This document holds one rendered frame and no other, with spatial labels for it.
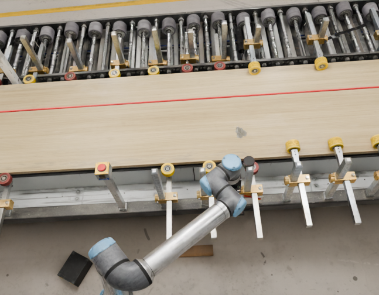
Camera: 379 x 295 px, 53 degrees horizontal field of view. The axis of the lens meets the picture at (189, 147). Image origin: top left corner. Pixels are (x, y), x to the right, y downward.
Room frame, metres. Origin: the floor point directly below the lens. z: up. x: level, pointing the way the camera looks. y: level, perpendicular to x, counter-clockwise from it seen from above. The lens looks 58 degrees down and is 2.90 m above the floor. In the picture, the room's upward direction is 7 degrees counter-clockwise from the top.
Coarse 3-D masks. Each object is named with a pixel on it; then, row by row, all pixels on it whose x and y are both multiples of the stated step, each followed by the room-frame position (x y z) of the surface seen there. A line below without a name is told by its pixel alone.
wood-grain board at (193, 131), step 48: (0, 96) 1.85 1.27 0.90; (48, 96) 1.79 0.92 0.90; (96, 96) 1.74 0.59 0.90; (144, 96) 1.68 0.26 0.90; (192, 96) 1.63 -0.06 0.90; (288, 96) 1.53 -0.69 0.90; (336, 96) 1.48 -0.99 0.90; (0, 144) 1.44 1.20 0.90; (48, 144) 1.39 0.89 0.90; (96, 144) 1.34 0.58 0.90; (144, 144) 1.30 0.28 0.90; (192, 144) 1.25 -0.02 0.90; (240, 144) 1.21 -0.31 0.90
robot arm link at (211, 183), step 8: (216, 168) 0.83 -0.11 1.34; (208, 176) 0.79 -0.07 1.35; (216, 176) 0.79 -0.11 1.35; (224, 176) 0.79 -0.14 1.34; (200, 184) 0.78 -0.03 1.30; (208, 184) 0.75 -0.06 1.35; (216, 184) 0.75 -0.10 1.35; (224, 184) 0.74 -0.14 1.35; (208, 192) 0.73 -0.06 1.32; (216, 192) 0.71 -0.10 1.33
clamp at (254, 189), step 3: (243, 186) 0.94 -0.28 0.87; (252, 186) 0.93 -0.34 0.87; (255, 186) 0.93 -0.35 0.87; (258, 186) 0.93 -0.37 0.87; (261, 186) 0.93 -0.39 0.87; (243, 189) 0.92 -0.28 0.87; (252, 189) 0.92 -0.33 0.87; (255, 189) 0.91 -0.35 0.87; (258, 189) 0.91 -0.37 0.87; (261, 189) 0.91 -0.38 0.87; (243, 192) 0.90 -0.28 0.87; (246, 192) 0.90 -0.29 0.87; (249, 192) 0.90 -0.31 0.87; (252, 192) 0.90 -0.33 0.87; (255, 192) 0.89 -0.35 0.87; (258, 192) 0.89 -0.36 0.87; (261, 192) 0.89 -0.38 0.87; (249, 195) 0.90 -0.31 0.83
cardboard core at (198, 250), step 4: (192, 248) 0.86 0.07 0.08; (196, 248) 0.85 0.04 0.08; (200, 248) 0.85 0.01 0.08; (204, 248) 0.84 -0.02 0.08; (208, 248) 0.84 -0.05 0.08; (212, 248) 0.84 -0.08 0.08; (188, 252) 0.83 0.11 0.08; (192, 252) 0.83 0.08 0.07; (196, 252) 0.82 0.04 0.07; (200, 252) 0.82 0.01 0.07; (204, 252) 0.82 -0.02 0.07; (208, 252) 0.81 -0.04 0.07; (212, 252) 0.81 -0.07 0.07; (180, 256) 0.82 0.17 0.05; (184, 256) 0.81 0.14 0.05; (188, 256) 0.81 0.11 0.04; (192, 256) 0.81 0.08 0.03
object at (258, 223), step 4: (252, 180) 0.98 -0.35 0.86; (252, 184) 0.95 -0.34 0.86; (252, 196) 0.88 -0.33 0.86; (256, 196) 0.87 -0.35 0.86; (252, 200) 0.85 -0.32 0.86; (256, 200) 0.85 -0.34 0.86; (252, 204) 0.84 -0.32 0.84; (256, 204) 0.82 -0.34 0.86; (256, 208) 0.80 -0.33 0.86; (256, 212) 0.77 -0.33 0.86; (256, 216) 0.75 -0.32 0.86; (256, 220) 0.73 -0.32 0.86; (260, 220) 0.73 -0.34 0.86; (256, 224) 0.71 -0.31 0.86; (260, 224) 0.70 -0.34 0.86; (256, 228) 0.68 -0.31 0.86; (260, 228) 0.68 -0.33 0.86; (256, 232) 0.67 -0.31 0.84; (260, 232) 0.66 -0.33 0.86; (260, 236) 0.64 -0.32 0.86
